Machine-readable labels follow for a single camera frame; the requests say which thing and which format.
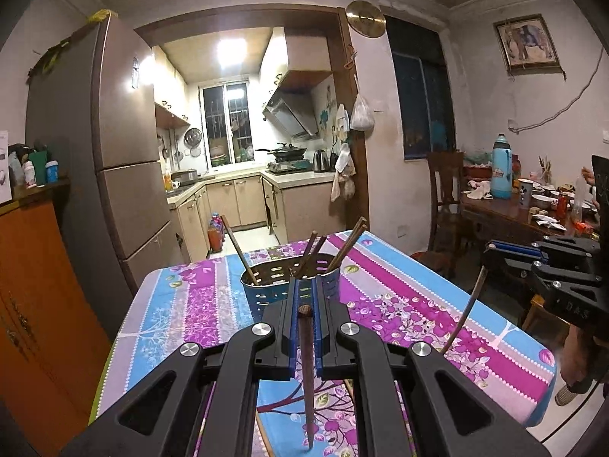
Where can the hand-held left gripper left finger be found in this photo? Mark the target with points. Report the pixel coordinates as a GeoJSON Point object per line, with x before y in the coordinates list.
{"type": "Point", "coordinates": [292, 342]}

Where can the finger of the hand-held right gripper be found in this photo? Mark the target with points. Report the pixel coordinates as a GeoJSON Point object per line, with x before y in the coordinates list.
{"type": "Point", "coordinates": [514, 248]}
{"type": "Point", "coordinates": [528, 269]}

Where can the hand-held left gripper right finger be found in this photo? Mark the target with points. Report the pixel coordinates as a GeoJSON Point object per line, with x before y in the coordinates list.
{"type": "Point", "coordinates": [319, 342]}

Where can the blue perforated chopstick holder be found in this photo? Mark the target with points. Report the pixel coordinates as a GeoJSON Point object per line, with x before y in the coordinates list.
{"type": "Point", "coordinates": [266, 295]}

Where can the person's right hand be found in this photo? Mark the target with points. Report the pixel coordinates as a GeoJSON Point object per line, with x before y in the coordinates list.
{"type": "Point", "coordinates": [578, 354]}

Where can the wooden dining table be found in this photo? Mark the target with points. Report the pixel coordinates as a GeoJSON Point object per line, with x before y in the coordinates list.
{"type": "Point", "coordinates": [504, 212]}

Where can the white bowl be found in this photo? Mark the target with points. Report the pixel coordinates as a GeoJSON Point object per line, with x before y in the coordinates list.
{"type": "Point", "coordinates": [541, 201]}

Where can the white cup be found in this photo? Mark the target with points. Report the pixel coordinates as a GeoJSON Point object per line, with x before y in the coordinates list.
{"type": "Point", "coordinates": [524, 191]}

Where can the white cloth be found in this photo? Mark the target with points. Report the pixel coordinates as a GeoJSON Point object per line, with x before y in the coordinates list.
{"type": "Point", "coordinates": [478, 189]}

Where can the blue thermos flask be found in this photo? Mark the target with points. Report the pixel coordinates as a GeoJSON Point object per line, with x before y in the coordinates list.
{"type": "Point", "coordinates": [500, 171]}

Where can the clear plastic bottle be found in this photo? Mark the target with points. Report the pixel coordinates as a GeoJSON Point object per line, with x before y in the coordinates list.
{"type": "Point", "coordinates": [578, 200]}

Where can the floral purple blue tablecloth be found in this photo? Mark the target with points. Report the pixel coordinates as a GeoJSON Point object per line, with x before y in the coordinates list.
{"type": "Point", "coordinates": [404, 314]}

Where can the wooden chair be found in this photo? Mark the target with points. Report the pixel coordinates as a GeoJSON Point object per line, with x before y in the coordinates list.
{"type": "Point", "coordinates": [445, 185]}

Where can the dark flat object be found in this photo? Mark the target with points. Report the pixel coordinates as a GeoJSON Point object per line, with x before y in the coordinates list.
{"type": "Point", "coordinates": [602, 178]}

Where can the orange plastic bottle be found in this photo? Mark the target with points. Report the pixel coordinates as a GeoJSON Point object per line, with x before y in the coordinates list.
{"type": "Point", "coordinates": [215, 238]}

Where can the beige kitchen base cabinets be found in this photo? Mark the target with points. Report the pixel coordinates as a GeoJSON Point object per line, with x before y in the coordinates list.
{"type": "Point", "coordinates": [238, 204]}

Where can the dark room window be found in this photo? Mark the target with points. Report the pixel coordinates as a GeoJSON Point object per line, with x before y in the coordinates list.
{"type": "Point", "coordinates": [421, 104]}

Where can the hanging kitchen cloths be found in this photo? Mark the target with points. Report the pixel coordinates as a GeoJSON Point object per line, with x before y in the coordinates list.
{"type": "Point", "coordinates": [343, 171]}

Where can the gas stove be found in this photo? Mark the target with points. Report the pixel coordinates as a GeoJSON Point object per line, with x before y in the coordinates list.
{"type": "Point", "coordinates": [288, 165]}

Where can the steel kettle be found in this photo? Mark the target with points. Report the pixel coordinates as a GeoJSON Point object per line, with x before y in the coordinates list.
{"type": "Point", "coordinates": [321, 161]}

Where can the black wok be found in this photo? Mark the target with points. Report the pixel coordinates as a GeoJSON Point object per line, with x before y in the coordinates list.
{"type": "Point", "coordinates": [288, 151]}

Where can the hanging white plastic bag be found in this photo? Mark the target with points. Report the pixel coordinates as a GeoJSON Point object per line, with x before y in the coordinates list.
{"type": "Point", "coordinates": [361, 116]}

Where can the framed animal picture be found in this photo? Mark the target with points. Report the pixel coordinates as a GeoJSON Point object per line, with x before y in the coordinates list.
{"type": "Point", "coordinates": [525, 43]}

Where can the steel range hood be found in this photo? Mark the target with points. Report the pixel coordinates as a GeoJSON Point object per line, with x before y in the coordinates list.
{"type": "Point", "coordinates": [290, 112]}

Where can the barred kitchen window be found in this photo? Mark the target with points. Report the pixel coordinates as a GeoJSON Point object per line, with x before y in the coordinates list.
{"type": "Point", "coordinates": [226, 119]}

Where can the orange wooden cabinet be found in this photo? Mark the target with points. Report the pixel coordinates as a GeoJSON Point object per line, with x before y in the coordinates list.
{"type": "Point", "coordinates": [43, 295]}

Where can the grey refrigerator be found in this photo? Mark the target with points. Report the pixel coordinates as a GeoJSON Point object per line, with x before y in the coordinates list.
{"type": "Point", "coordinates": [119, 152]}

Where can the green box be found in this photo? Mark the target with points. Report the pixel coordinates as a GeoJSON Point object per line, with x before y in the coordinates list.
{"type": "Point", "coordinates": [42, 158]}

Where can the white bottle red label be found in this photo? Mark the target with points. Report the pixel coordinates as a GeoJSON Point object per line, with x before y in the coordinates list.
{"type": "Point", "coordinates": [29, 174]}

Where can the dark bag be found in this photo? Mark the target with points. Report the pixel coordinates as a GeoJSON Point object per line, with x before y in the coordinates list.
{"type": "Point", "coordinates": [16, 151]}

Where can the white paper box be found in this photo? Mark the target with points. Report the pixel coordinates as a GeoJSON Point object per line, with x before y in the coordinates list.
{"type": "Point", "coordinates": [4, 166]}

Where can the round wall strainer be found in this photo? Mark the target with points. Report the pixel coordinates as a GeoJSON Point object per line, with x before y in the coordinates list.
{"type": "Point", "coordinates": [192, 137]}

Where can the gold wall clock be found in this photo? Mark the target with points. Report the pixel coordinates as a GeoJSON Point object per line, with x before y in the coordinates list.
{"type": "Point", "coordinates": [365, 19]}

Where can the kitchen wall cabinet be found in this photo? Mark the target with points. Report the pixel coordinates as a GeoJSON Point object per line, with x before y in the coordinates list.
{"type": "Point", "coordinates": [304, 57]}

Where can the wooden door frame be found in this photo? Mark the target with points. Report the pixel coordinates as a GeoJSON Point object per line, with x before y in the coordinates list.
{"type": "Point", "coordinates": [238, 20]}

